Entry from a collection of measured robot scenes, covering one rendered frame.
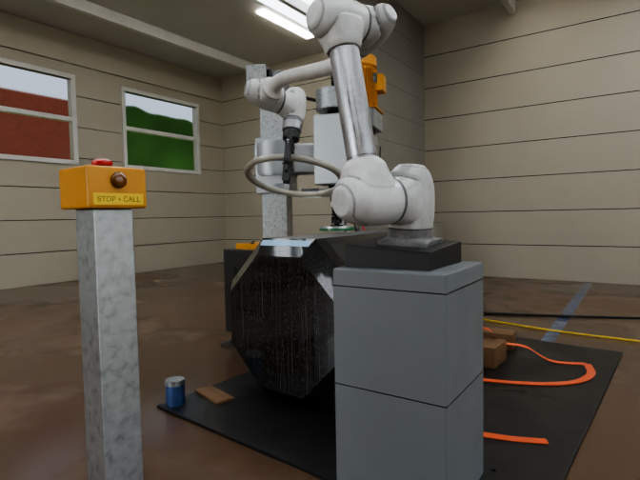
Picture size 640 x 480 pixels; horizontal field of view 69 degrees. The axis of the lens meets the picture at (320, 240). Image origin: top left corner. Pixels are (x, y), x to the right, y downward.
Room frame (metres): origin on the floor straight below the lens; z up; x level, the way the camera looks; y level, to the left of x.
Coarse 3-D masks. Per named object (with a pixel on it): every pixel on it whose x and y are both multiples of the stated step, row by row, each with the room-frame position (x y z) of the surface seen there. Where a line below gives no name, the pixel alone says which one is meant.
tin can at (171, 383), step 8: (176, 376) 2.41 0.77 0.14; (168, 384) 2.33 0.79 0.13; (176, 384) 2.33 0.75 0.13; (184, 384) 2.37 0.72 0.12; (168, 392) 2.33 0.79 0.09; (176, 392) 2.33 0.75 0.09; (184, 392) 2.36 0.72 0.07; (168, 400) 2.33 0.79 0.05; (176, 400) 2.33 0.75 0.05; (184, 400) 2.36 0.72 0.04
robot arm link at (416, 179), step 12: (396, 168) 1.58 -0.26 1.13; (408, 168) 1.55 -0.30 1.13; (420, 168) 1.56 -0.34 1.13; (408, 180) 1.53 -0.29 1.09; (420, 180) 1.54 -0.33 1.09; (408, 192) 1.50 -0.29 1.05; (420, 192) 1.53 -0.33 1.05; (432, 192) 1.57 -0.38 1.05; (408, 204) 1.50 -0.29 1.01; (420, 204) 1.53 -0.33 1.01; (432, 204) 1.57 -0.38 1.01; (408, 216) 1.52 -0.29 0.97; (420, 216) 1.54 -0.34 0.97; (432, 216) 1.58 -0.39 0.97; (396, 228) 1.58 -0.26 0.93; (408, 228) 1.55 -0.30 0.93; (420, 228) 1.55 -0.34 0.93
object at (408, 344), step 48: (336, 288) 1.57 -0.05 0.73; (384, 288) 1.47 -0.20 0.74; (432, 288) 1.38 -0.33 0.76; (480, 288) 1.64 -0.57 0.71; (336, 336) 1.57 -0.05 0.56; (384, 336) 1.47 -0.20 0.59; (432, 336) 1.38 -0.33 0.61; (480, 336) 1.64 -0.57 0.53; (336, 384) 1.57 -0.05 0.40; (384, 384) 1.47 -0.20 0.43; (432, 384) 1.38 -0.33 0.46; (480, 384) 1.64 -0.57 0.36; (336, 432) 1.58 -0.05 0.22; (384, 432) 1.47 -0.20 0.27; (432, 432) 1.38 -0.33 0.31; (480, 432) 1.64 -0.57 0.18
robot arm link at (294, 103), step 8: (296, 88) 2.10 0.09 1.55; (288, 96) 2.04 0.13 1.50; (296, 96) 2.07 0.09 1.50; (304, 96) 2.10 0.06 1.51; (288, 104) 2.04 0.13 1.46; (296, 104) 2.06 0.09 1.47; (304, 104) 2.09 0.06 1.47; (280, 112) 2.06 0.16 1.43; (288, 112) 2.06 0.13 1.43; (296, 112) 2.06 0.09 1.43; (304, 112) 2.09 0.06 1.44
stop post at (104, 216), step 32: (64, 192) 0.91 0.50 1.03; (96, 192) 0.86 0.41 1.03; (128, 192) 0.91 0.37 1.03; (96, 224) 0.88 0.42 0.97; (128, 224) 0.93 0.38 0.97; (96, 256) 0.88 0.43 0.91; (128, 256) 0.93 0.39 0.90; (96, 288) 0.88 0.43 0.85; (128, 288) 0.93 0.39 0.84; (96, 320) 0.88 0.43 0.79; (128, 320) 0.92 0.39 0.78; (96, 352) 0.89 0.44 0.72; (128, 352) 0.92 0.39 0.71; (96, 384) 0.89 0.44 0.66; (128, 384) 0.92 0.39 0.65; (96, 416) 0.89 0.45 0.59; (128, 416) 0.92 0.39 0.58; (96, 448) 0.90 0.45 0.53; (128, 448) 0.92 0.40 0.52
